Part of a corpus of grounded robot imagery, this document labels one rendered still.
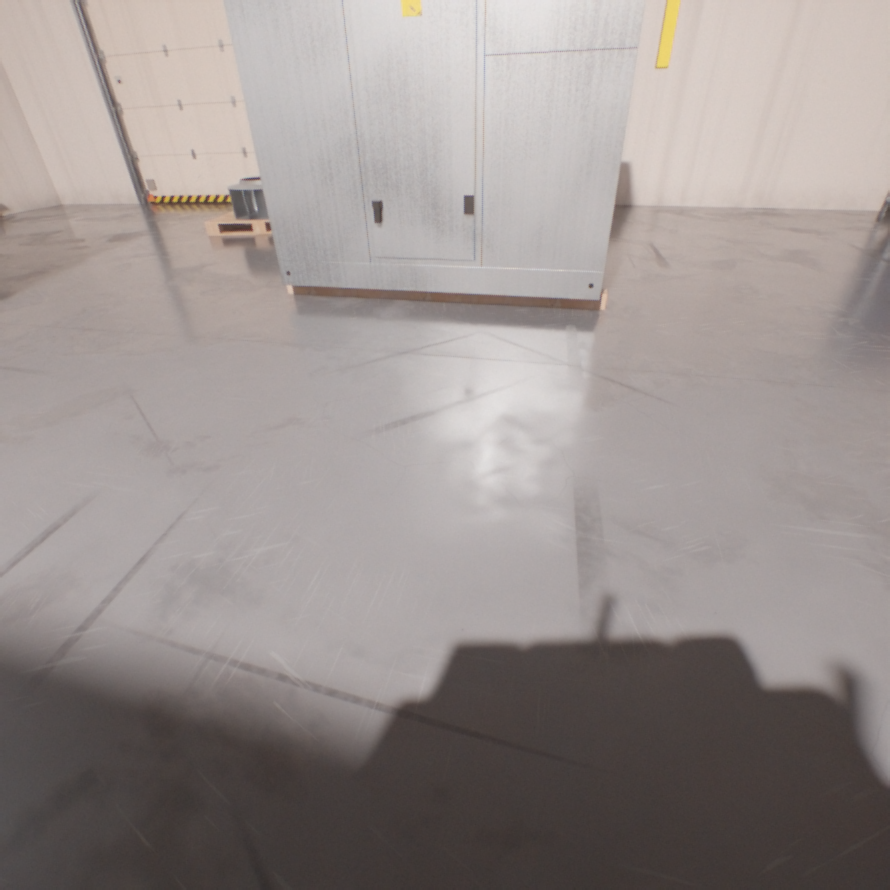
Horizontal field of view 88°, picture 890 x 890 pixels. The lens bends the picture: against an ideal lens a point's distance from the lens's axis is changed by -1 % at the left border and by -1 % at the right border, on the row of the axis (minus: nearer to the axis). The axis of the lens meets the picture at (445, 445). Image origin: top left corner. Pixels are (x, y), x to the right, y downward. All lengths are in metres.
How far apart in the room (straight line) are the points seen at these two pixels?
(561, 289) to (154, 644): 2.55
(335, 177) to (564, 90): 1.30
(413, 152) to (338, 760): 2.72
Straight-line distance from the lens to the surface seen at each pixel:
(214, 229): 6.21
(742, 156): 7.51
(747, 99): 7.47
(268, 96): 3.32
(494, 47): 2.90
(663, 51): 3.60
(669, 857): 1.08
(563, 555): 1.37
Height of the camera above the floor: 1.00
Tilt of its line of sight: 35 degrees down
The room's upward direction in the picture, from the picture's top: 2 degrees counter-clockwise
